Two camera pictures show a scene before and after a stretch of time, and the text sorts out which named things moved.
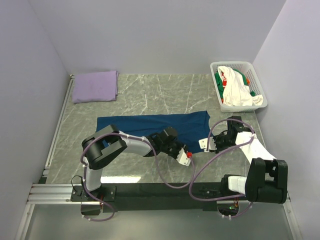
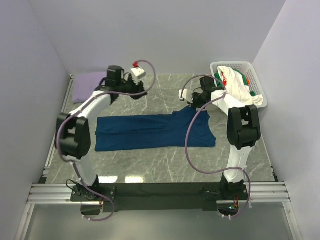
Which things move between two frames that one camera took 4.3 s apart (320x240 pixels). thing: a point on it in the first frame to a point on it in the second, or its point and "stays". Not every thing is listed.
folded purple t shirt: x=95 y=87 stays
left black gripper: x=180 y=146 to x=138 y=88
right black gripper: x=218 y=149 to x=194 y=103
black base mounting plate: x=159 y=197 stays
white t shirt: x=237 y=93 stays
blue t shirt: x=189 y=128 stays
